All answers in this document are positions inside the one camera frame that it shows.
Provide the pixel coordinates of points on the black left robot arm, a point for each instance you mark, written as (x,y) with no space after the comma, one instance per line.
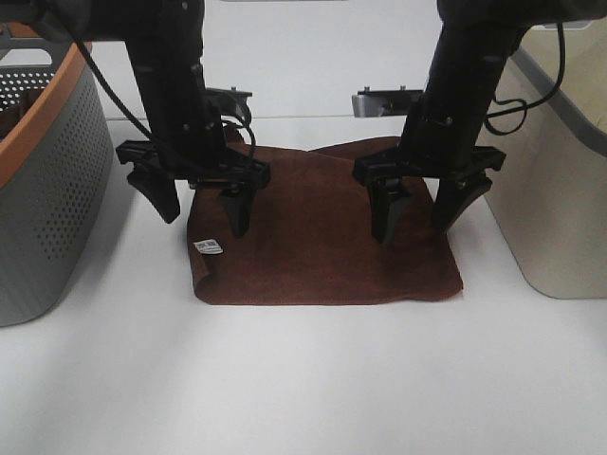
(163,40)

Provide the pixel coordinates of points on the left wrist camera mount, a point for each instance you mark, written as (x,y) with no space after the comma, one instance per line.
(231,103)

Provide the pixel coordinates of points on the beige basket grey rim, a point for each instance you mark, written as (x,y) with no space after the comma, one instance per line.
(549,199)

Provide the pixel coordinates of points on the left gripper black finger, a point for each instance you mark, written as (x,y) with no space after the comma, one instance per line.
(237,204)
(158,189)

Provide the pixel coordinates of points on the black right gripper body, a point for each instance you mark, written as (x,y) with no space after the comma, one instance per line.
(443,147)

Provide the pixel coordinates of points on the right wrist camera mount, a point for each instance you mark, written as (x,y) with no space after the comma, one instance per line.
(369,103)

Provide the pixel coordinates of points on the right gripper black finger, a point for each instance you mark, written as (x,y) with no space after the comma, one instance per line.
(388,200)
(454,196)

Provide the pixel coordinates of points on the brown towel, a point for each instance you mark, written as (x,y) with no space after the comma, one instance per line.
(310,242)

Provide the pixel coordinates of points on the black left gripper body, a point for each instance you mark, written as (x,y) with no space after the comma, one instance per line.
(191,148)

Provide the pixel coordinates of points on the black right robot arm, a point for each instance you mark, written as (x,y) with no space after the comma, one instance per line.
(476,40)

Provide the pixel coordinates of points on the grey perforated basket orange rim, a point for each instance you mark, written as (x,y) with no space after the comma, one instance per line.
(56,157)

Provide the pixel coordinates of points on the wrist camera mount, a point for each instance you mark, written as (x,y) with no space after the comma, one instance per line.
(369,103)
(231,103)

